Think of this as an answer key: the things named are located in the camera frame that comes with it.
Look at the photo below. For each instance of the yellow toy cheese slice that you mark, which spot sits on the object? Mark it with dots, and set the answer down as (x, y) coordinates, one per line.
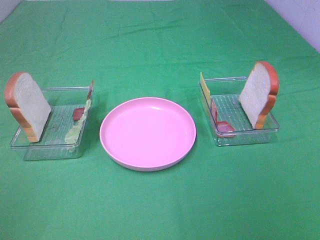
(205, 89)

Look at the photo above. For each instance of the toy bacon strip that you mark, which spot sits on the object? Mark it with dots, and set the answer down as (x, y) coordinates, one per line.
(78, 112)
(222, 126)

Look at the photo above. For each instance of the green toy lettuce leaf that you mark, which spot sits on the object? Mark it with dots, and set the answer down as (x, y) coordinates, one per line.
(73, 134)

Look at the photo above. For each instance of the toy bread slice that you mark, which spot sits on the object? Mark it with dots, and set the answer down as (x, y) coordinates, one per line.
(259, 94)
(27, 104)

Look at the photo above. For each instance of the pink round plate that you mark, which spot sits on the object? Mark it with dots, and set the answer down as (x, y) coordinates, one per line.
(148, 134)

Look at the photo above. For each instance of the clear right plastic container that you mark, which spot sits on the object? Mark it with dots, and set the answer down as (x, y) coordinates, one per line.
(225, 92)

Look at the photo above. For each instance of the clear plastic container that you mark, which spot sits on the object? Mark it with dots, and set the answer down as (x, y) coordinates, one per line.
(225, 92)
(52, 146)

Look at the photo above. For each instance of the green tablecloth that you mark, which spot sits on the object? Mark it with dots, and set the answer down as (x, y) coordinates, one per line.
(135, 49)

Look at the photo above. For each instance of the clear left plastic container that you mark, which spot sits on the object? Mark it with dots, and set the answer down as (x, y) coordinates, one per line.
(52, 146)

